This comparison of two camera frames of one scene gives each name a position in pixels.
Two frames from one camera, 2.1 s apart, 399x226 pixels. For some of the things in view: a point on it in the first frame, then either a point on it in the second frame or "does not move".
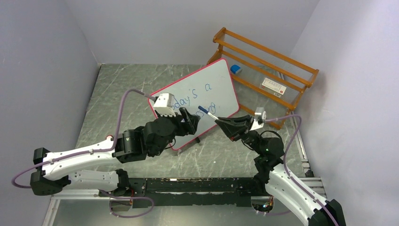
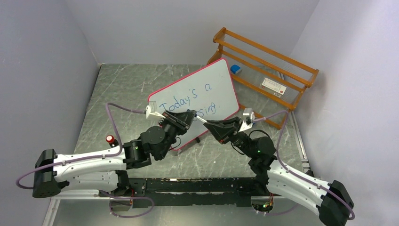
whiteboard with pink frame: (212, 88) does not move
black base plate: (166, 192) does not move
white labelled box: (273, 87) does not move
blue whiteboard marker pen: (208, 112) → (200, 118)
